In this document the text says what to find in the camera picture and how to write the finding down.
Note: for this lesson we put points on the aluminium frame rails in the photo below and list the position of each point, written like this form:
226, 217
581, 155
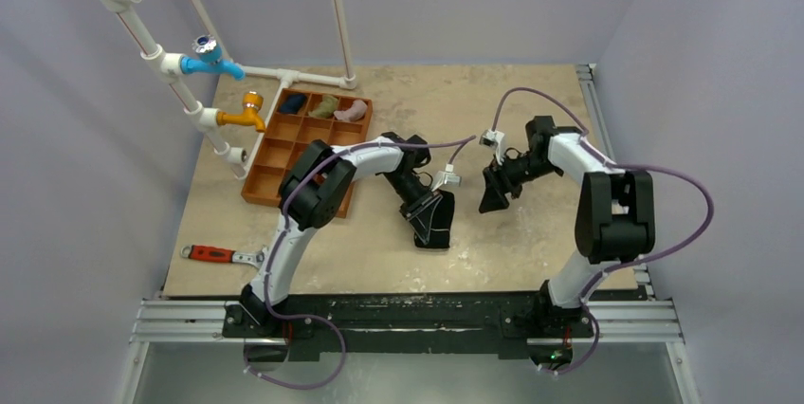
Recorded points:
177, 353

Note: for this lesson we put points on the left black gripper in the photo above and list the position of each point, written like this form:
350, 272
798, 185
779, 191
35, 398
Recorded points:
426, 195

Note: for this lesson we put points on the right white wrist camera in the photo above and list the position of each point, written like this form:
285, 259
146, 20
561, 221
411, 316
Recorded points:
495, 140

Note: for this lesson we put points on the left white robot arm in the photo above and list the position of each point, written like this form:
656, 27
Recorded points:
312, 193

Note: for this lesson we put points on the white pvc pipe frame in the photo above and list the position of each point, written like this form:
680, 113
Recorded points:
166, 67

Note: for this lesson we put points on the rolled pink underwear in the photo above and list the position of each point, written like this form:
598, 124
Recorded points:
353, 113

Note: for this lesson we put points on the orange plastic faucet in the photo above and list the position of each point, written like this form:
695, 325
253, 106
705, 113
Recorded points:
252, 104

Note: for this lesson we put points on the rolled olive green underwear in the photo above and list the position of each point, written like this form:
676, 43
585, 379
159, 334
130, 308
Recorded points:
325, 109

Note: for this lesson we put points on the blue plastic faucet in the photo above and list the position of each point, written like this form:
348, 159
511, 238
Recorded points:
209, 58

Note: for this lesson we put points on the orange compartment tray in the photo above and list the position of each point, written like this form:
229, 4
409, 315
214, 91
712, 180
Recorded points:
286, 138

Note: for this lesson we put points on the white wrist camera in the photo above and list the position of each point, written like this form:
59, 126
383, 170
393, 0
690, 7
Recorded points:
495, 140
445, 177

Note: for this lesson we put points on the rolled navy blue underwear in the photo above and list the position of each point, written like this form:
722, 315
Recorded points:
292, 104

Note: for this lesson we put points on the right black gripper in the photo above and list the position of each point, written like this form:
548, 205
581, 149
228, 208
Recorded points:
500, 176

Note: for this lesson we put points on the black underwear white waistband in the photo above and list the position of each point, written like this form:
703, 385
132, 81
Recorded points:
445, 214

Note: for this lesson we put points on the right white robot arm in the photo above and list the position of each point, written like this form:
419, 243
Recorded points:
615, 219

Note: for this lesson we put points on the red handled adjustable wrench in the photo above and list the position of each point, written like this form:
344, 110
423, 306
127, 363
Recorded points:
222, 255

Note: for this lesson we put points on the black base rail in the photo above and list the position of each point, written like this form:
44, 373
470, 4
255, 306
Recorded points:
507, 324

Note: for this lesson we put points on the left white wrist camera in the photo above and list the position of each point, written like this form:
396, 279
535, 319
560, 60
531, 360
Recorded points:
445, 177

